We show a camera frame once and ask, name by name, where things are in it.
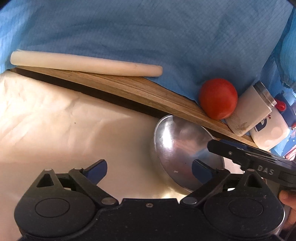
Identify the blue work coat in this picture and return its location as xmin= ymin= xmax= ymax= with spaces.
xmin=0 ymin=0 xmax=296 ymax=121

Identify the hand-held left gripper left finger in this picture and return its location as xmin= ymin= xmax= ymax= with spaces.
xmin=31 ymin=159 xmax=119 ymax=207

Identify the white flask with steel lid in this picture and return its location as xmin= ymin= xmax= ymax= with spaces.
xmin=225 ymin=81 xmax=277 ymax=136

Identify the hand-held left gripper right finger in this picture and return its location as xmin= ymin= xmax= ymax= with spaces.
xmin=180 ymin=159 xmax=266 ymax=207

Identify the wooden cutting board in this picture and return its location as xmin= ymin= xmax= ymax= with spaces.
xmin=7 ymin=66 xmax=258 ymax=149

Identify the person's right hand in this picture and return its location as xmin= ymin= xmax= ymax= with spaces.
xmin=279 ymin=192 xmax=296 ymax=232

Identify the blue polka dot tent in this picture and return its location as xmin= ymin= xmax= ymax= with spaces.
xmin=275 ymin=128 xmax=296 ymax=159

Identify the white bottle with blue lid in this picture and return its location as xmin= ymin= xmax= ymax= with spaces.
xmin=249 ymin=93 xmax=296 ymax=151

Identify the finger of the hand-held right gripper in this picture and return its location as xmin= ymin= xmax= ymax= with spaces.
xmin=218 ymin=138 xmax=274 ymax=161
xmin=207 ymin=139 xmax=250 ymax=164

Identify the cream tablecloth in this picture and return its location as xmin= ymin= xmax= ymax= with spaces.
xmin=0 ymin=70 xmax=232 ymax=201

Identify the steel bowl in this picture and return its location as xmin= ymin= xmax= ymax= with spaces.
xmin=150 ymin=115 xmax=226 ymax=193

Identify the white rolling pin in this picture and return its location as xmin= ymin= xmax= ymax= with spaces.
xmin=10 ymin=51 xmax=163 ymax=77

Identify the red tomato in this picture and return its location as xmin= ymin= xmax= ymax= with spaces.
xmin=199 ymin=78 xmax=238 ymax=120

